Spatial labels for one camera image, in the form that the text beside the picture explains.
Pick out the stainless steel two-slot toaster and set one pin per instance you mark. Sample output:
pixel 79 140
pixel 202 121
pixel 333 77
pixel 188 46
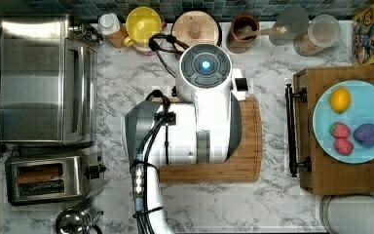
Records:
pixel 72 174

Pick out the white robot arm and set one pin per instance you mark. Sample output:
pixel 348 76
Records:
pixel 203 127

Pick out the stainless steel toaster oven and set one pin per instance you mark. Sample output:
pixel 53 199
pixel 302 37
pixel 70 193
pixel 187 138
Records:
pixel 47 80

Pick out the toast slice in toaster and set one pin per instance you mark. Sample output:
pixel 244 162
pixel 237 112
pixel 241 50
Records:
pixel 32 175

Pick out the bamboo cutting board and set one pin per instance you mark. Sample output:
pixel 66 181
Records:
pixel 243 166

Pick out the brown ceramic utensil crock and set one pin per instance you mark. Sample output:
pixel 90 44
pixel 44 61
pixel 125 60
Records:
pixel 237 40

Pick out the wooden spoon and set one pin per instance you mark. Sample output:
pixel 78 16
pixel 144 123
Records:
pixel 266 31

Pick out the yellow mug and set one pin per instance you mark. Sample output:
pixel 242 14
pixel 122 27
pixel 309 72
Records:
pixel 141 24

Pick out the white cap bottle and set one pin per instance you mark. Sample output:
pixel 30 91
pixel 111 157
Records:
pixel 111 27

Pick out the upper red strawberry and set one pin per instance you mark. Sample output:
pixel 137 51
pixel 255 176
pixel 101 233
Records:
pixel 339 130

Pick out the red strawberry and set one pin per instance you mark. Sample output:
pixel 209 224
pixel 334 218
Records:
pixel 343 146
pixel 339 130

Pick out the steel kettle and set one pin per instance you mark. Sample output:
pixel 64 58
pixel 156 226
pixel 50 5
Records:
pixel 80 219

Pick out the yellow lemon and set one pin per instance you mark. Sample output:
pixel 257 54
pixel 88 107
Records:
pixel 340 100

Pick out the lower red strawberry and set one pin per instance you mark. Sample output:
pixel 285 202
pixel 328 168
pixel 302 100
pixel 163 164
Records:
pixel 343 146

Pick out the clear jar with lid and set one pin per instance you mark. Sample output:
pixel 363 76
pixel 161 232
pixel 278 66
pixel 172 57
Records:
pixel 322 32

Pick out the purple plum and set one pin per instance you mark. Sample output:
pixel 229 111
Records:
pixel 364 135

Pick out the light blue plate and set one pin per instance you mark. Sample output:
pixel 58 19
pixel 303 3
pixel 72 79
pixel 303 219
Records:
pixel 361 111

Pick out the white round bowl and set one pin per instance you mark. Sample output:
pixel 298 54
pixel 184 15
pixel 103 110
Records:
pixel 347 214

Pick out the wooden tray with black handle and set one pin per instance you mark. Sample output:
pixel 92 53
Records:
pixel 319 173

